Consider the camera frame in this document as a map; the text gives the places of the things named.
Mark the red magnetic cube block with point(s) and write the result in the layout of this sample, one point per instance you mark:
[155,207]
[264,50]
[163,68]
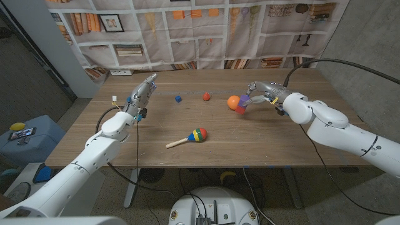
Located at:
[240,110]

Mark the yellow toy lemon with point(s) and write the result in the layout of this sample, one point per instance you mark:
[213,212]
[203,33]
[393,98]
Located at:
[17,126]

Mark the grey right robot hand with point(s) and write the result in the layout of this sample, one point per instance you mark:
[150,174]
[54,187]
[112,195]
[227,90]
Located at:
[275,90]

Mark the striped wooden maraca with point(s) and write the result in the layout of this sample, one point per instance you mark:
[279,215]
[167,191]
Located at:
[197,135]

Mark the white robot torso edge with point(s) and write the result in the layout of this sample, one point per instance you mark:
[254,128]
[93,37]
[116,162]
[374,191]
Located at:
[62,221]

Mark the purple magnetic cube block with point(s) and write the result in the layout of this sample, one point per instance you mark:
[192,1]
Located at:
[244,100]

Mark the grey table leg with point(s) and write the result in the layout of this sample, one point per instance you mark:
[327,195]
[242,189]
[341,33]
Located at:
[293,190]

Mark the printed bookshelf backdrop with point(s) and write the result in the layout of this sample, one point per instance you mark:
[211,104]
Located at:
[203,47]

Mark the white power strip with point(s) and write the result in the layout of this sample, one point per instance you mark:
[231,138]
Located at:
[122,72]

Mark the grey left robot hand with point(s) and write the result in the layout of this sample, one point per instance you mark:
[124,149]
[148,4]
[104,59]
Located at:
[139,97]

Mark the white table leg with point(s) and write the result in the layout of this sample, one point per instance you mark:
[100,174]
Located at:
[130,190]

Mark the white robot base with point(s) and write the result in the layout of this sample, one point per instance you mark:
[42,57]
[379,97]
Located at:
[214,200]

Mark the blue-grey ottoman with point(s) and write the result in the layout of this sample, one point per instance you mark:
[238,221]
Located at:
[37,147]

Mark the orange ball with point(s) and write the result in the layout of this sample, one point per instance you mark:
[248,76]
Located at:
[232,102]

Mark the grey sneaker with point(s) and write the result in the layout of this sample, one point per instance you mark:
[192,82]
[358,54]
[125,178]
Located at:
[18,193]

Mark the small blue cube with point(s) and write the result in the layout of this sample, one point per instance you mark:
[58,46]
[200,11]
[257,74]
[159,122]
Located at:
[178,99]

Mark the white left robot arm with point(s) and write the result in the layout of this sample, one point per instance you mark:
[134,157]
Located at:
[78,168]

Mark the yellow banana toy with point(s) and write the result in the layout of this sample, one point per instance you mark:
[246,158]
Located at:
[227,175]

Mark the black floor fan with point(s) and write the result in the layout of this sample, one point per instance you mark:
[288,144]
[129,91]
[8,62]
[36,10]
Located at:
[152,175]

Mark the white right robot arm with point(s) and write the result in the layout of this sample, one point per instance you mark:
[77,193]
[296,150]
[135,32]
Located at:
[337,128]

